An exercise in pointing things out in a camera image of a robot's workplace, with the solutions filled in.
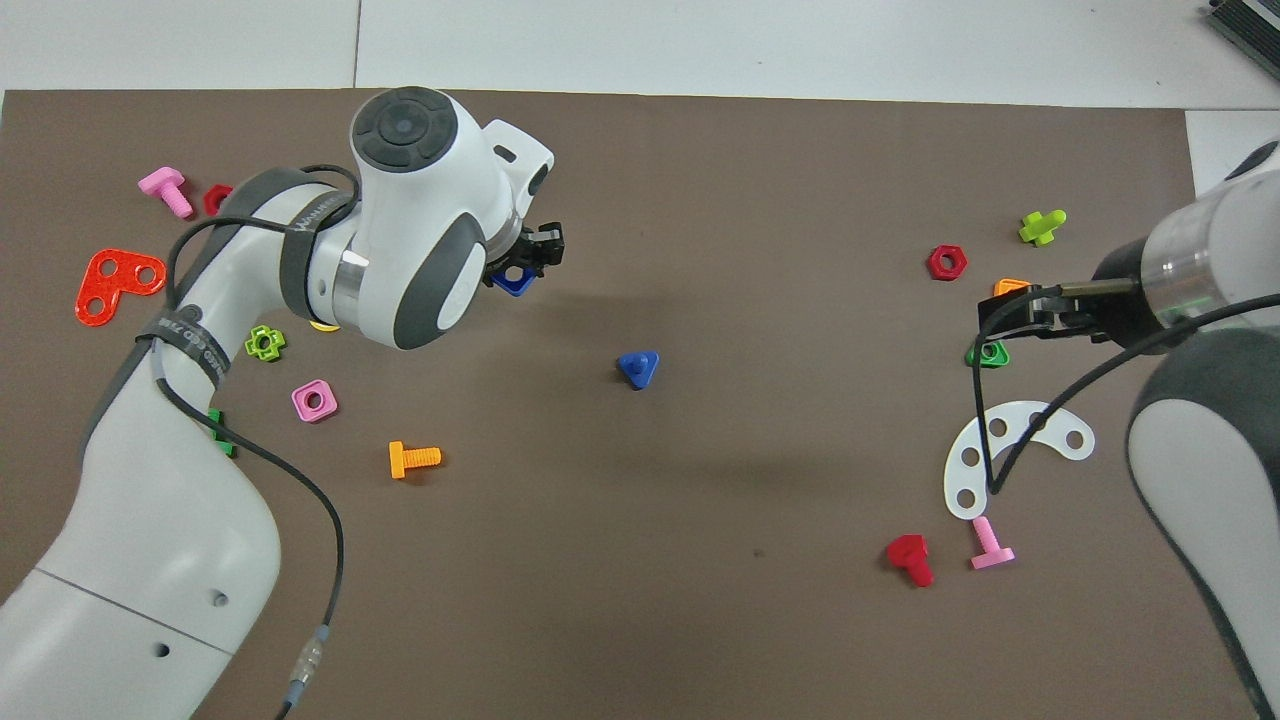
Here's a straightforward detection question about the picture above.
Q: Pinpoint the orange plastic bolt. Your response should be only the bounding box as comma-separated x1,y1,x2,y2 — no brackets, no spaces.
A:
388,441,443,480

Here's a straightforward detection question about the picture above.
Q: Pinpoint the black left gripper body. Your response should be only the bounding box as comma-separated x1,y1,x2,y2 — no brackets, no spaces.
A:
486,232,533,289

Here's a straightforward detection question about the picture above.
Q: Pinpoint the grey finned metal device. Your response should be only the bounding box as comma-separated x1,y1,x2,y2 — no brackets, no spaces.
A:
1205,0,1280,53

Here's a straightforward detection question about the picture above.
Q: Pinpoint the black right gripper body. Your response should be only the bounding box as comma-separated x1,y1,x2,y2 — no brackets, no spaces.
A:
1050,238,1161,349

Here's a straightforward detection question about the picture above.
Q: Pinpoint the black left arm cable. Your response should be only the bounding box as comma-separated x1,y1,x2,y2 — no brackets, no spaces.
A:
150,165,361,720

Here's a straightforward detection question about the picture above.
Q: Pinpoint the pink square plastic nut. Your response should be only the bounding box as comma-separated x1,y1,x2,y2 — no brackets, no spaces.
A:
291,379,339,424

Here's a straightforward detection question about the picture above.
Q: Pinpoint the pink plastic bolt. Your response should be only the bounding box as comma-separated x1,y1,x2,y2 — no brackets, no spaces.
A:
970,516,1016,571
137,166,195,220

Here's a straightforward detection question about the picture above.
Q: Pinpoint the lime cross-head plastic bolt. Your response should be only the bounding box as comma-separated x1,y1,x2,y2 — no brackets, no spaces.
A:
1018,209,1068,247

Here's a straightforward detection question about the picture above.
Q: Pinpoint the black velcro cable strap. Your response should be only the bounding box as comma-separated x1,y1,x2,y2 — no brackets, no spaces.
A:
135,308,231,381
278,190,358,321

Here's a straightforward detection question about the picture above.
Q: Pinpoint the brown table mat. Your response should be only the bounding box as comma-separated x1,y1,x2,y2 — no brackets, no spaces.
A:
0,88,1259,720

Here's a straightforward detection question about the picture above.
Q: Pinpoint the blue triangle-head plastic bolt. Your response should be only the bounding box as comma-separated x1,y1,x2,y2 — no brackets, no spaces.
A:
616,350,661,391

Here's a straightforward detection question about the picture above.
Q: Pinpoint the white curved perforated plate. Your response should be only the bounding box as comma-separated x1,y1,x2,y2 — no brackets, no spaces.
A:
943,401,1096,521

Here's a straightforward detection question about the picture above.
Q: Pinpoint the orange heart-shaped plate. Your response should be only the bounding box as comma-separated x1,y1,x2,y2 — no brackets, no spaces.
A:
75,248,168,328

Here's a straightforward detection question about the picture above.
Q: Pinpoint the red plastic bolt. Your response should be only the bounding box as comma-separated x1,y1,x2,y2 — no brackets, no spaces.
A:
885,534,935,588

